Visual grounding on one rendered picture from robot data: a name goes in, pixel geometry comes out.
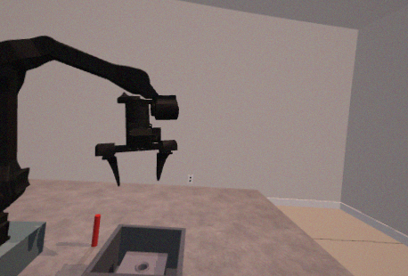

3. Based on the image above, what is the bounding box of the pale pink square plate with hole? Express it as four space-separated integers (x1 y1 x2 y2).
117 251 167 276

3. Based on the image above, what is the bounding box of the red peg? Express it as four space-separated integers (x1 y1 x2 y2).
91 215 101 247

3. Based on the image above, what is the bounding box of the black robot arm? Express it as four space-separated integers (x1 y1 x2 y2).
0 36 179 245

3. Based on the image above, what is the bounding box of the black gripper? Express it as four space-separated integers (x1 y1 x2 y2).
95 118 177 187

